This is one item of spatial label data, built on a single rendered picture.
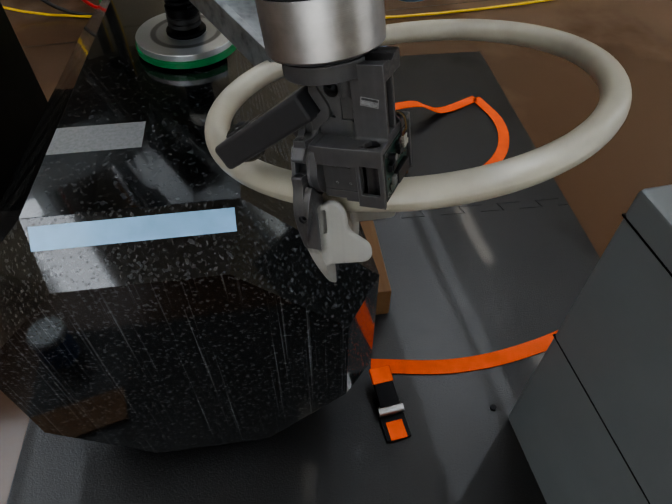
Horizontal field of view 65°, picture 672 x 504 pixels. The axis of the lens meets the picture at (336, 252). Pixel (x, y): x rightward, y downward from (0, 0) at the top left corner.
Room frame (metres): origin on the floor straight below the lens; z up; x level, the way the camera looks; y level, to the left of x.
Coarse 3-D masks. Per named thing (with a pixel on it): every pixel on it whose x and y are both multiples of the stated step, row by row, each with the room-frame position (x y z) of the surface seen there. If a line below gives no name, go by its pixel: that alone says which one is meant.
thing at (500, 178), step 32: (416, 32) 0.78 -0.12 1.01; (448, 32) 0.77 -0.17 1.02; (480, 32) 0.74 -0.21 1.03; (512, 32) 0.71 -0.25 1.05; (544, 32) 0.68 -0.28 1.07; (576, 64) 0.60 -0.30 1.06; (608, 64) 0.54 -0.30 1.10; (224, 96) 0.59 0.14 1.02; (608, 96) 0.46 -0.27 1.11; (224, 128) 0.50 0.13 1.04; (576, 128) 0.41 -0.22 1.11; (608, 128) 0.41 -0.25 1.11; (256, 160) 0.41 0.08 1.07; (512, 160) 0.36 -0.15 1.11; (544, 160) 0.36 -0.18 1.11; (576, 160) 0.37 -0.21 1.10; (288, 192) 0.36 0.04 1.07; (416, 192) 0.33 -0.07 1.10; (448, 192) 0.33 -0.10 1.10; (480, 192) 0.33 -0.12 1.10; (512, 192) 0.34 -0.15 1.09
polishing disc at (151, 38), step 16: (160, 16) 1.16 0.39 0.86; (144, 32) 1.09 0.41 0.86; (160, 32) 1.09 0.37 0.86; (208, 32) 1.09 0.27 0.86; (144, 48) 1.02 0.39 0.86; (160, 48) 1.02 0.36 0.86; (176, 48) 1.02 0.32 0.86; (192, 48) 1.02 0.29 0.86; (208, 48) 1.02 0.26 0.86; (224, 48) 1.04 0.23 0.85
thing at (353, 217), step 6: (348, 216) 0.37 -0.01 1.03; (354, 216) 0.37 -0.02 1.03; (360, 216) 0.37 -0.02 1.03; (366, 216) 0.37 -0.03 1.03; (372, 216) 0.37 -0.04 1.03; (378, 216) 0.37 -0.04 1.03; (384, 216) 0.37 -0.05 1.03; (390, 216) 0.36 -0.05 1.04; (348, 222) 0.37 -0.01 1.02; (354, 222) 0.37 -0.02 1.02; (354, 228) 0.37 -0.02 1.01
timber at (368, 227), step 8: (368, 224) 1.22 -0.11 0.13; (368, 232) 1.19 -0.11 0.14; (368, 240) 1.15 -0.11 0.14; (376, 240) 1.15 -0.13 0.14; (376, 248) 1.12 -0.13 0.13; (376, 256) 1.08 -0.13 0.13; (376, 264) 1.05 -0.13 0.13; (384, 264) 1.05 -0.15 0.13; (384, 272) 1.02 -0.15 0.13; (384, 280) 0.99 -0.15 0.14; (384, 288) 0.96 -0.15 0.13; (384, 296) 0.95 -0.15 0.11; (384, 304) 0.95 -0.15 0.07; (376, 312) 0.94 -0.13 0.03; (384, 312) 0.95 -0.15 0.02
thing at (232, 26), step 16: (192, 0) 0.89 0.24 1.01; (208, 0) 0.84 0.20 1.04; (224, 0) 0.90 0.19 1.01; (240, 0) 0.91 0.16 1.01; (208, 16) 0.85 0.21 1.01; (224, 16) 0.80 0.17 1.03; (240, 16) 0.86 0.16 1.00; (256, 16) 0.86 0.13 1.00; (224, 32) 0.81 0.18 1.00; (240, 32) 0.76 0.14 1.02; (256, 32) 0.75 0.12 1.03; (240, 48) 0.77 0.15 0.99; (256, 48) 0.73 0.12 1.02; (256, 64) 0.73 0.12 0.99
